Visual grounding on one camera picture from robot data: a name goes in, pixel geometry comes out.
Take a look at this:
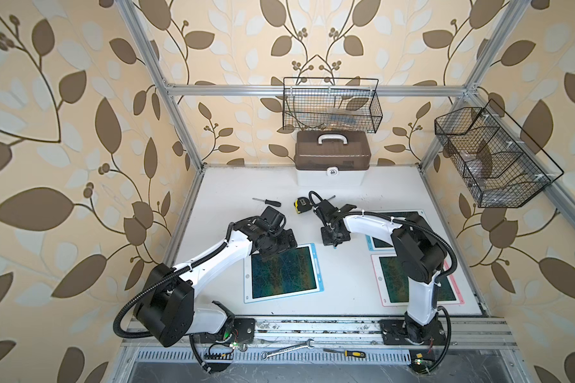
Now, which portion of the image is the right wire basket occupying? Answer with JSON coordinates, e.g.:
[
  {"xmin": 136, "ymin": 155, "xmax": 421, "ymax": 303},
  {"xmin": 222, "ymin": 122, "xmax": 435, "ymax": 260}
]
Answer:
[{"xmin": 434, "ymin": 99, "xmax": 564, "ymax": 208}]

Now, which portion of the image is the blue writing tablet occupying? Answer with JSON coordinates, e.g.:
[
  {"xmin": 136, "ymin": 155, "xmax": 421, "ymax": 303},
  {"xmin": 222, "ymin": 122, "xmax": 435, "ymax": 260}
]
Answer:
[
  {"xmin": 244, "ymin": 244, "xmax": 324, "ymax": 304},
  {"xmin": 366, "ymin": 210, "xmax": 426, "ymax": 252}
]

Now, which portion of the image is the wire basket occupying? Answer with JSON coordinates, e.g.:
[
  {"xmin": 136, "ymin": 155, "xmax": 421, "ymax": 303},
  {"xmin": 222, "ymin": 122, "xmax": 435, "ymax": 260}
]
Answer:
[
  {"xmin": 434, "ymin": 99, "xmax": 564, "ymax": 208},
  {"xmin": 282, "ymin": 77, "xmax": 383, "ymax": 133}
]

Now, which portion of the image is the black corrugated cable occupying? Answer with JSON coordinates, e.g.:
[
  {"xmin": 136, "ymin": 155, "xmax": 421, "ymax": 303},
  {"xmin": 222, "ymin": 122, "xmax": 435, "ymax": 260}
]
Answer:
[
  {"xmin": 307, "ymin": 190, "xmax": 459, "ymax": 374},
  {"xmin": 112, "ymin": 219, "xmax": 250, "ymax": 374}
]

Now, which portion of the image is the pink writing tablet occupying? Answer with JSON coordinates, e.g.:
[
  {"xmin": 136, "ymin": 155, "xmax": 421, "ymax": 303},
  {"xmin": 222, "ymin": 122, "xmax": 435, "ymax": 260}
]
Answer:
[{"xmin": 371, "ymin": 253, "xmax": 465, "ymax": 307}]

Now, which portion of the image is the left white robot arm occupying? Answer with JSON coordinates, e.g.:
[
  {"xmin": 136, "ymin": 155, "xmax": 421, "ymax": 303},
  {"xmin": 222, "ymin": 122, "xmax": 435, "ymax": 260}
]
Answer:
[{"xmin": 134, "ymin": 207, "xmax": 297, "ymax": 347}]

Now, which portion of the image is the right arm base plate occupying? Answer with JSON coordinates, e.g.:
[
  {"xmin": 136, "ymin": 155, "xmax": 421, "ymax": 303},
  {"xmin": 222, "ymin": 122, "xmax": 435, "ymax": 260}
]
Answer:
[{"xmin": 379, "ymin": 319, "xmax": 447, "ymax": 347}]

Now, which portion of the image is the brown white toolbox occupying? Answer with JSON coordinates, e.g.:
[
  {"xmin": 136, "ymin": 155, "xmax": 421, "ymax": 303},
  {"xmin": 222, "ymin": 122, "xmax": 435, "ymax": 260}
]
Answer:
[{"xmin": 294, "ymin": 131, "xmax": 372, "ymax": 188}]

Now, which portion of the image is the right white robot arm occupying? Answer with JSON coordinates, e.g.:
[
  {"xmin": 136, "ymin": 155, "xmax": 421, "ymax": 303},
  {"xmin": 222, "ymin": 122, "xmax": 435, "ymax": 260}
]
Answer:
[{"xmin": 312, "ymin": 199, "xmax": 457, "ymax": 345}]

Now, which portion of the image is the yellow black screwdriver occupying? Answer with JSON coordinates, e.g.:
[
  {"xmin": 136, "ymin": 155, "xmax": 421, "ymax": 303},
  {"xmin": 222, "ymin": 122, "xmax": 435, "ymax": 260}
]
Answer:
[{"xmin": 323, "ymin": 348, "xmax": 367, "ymax": 359}]

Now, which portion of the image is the right black corrugated cable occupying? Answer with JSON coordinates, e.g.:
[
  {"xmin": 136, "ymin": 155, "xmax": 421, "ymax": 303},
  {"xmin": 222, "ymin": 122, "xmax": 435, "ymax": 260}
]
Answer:
[{"xmin": 307, "ymin": 190, "xmax": 459, "ymax": 374}]

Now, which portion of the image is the silver wrench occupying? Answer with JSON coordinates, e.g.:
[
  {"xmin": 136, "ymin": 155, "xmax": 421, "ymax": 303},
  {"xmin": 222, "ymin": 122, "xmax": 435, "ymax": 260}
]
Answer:
[{"xmin": 261, "ymin": 338, "xmax": 314, "ymax": 360}]

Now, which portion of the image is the black yellow tape measure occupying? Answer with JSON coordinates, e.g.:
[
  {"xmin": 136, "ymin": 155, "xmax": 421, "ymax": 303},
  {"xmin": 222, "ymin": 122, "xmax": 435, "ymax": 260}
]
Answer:
[{"xmin": 294, "ymin": 191, "xmax": 337, "ymax": 214}]

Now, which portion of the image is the left black corrugated cable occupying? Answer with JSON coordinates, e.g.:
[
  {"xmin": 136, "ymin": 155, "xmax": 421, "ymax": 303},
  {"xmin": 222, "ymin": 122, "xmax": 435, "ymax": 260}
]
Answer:
[{"xmin": 112, "ymin": 219, "xmax": 250, "ymax": 374}]

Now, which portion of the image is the small black screwdriver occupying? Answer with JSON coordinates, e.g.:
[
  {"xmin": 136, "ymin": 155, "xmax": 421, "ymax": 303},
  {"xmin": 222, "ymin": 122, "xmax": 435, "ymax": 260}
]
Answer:
[{"xmin": 253, "ymin": 198, "xmax": 282, "ymax": 207}]

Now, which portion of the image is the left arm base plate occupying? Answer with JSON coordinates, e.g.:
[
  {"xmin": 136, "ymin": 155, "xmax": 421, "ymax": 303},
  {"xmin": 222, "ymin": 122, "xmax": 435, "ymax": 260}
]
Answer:
[{"xmin": 197, "ymin": 318, "xmax": 257, "ymax": 344}]

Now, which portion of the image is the aluminium front rail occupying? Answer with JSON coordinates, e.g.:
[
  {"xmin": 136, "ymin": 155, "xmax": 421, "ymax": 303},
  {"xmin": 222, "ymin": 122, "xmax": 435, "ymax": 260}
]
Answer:
[{"xmin": 120, "ymin": 313, "xmax": 518, "ymax": 349}]

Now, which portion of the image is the back wire basket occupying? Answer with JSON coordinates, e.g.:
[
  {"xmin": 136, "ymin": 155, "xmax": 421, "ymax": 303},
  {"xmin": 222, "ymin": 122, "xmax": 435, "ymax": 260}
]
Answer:
[{"xmin": 282, "ymin": 77, "xmax": 383, "ymax": 133}]

